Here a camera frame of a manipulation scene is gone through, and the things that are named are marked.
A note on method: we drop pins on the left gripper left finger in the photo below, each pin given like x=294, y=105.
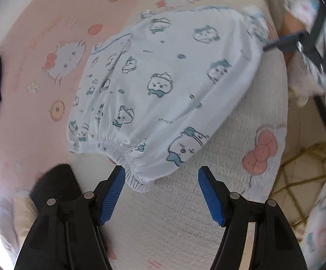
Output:
x=66, y=235

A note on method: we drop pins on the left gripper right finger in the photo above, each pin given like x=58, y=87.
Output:
x=274, y=246

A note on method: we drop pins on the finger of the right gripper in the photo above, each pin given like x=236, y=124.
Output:
x=286, y=44

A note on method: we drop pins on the light blue cartoon print shorts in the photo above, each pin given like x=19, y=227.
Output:
x=153, y=95

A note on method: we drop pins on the black garment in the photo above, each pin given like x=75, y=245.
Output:
x=58, y=183

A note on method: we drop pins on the white cloth at lower left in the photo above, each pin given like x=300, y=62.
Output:
x=17, y=215

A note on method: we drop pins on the pink white Hello Kitty blanket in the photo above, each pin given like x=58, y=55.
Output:
x=168, y=227

